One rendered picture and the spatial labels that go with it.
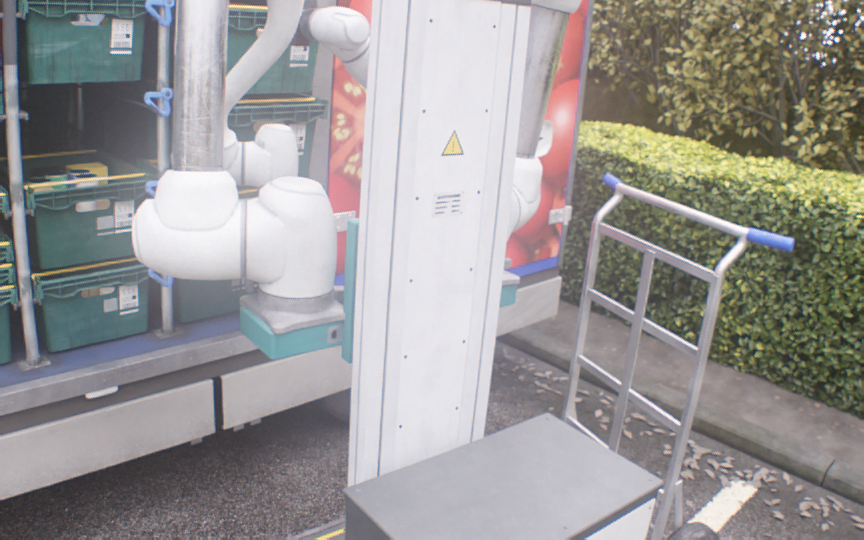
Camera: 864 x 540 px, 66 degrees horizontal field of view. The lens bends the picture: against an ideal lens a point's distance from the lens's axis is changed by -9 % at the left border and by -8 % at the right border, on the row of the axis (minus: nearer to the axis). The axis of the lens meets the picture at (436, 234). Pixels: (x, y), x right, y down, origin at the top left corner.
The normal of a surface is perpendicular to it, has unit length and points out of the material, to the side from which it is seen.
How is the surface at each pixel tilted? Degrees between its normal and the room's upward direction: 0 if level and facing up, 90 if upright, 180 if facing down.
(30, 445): 90
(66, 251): 98
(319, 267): 90
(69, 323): 98
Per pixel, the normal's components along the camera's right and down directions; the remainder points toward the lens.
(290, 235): 0.06, 0.23
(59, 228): 0.68, 0.34
